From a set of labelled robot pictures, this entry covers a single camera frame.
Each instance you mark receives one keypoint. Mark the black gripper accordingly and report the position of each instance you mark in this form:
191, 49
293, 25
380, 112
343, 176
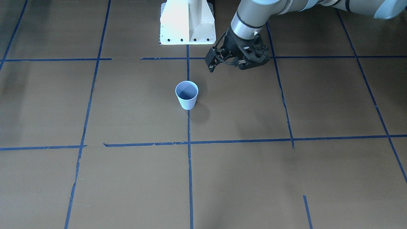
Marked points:
231, 45

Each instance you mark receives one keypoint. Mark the blue ribbed cup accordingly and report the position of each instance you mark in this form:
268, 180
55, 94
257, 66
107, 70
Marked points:
187, 93

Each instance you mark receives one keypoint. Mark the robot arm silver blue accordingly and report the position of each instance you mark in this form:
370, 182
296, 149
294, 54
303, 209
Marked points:
252, 15

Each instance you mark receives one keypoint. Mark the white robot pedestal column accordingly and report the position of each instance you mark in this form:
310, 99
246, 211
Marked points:
187, 22

